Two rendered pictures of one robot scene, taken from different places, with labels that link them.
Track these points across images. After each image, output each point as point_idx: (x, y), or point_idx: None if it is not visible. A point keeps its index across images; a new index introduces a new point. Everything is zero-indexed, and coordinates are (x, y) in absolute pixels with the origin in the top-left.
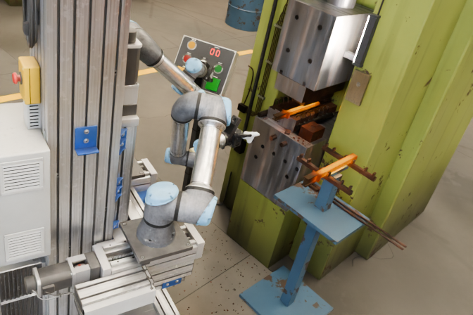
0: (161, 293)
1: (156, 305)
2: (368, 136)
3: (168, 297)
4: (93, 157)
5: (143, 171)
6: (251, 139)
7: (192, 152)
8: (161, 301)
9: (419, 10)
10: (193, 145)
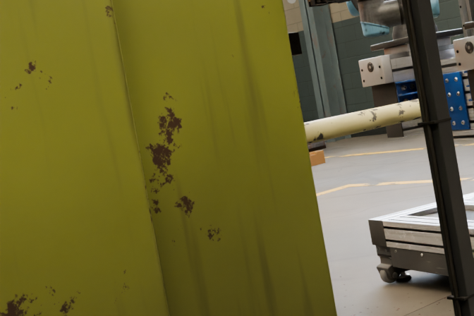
0: (433, 222)
1: (435, 218)
2: None
3: (421, 223)
4: None
5: (469, 22)
6: None
7: (391, 0)
8: (429, 220)
9: None
10: None
